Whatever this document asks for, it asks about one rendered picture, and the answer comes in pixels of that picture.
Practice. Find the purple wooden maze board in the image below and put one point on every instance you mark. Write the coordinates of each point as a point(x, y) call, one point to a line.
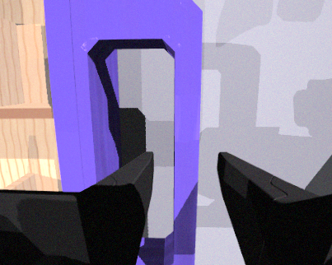
point(58, 130)

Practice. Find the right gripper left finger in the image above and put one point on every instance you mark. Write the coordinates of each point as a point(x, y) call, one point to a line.
point(102, 227)

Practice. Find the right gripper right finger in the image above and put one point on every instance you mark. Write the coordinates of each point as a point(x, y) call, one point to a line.
point(275, 222)

